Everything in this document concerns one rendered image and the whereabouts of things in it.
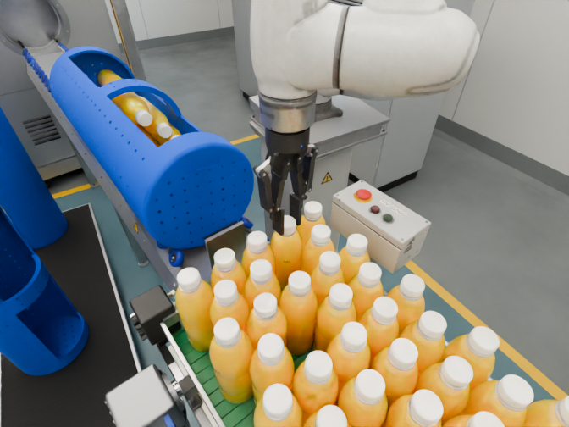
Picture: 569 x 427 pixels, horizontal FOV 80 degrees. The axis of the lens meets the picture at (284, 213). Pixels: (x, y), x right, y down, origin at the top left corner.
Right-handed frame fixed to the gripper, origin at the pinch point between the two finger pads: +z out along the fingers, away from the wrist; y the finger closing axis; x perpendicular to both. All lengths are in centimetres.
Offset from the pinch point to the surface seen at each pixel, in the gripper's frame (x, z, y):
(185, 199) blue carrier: -19.4, 1.7, 13.2
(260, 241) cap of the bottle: 1.2, 1.9, 7.6
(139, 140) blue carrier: -32.8, -8.0, 15.7
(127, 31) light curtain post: -159, 1, -24
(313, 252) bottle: 7.3, 5.9, -1.2
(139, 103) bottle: -56, -6, 7
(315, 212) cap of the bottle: 1.5, 2.0, -6.7
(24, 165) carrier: -155, 51, 45
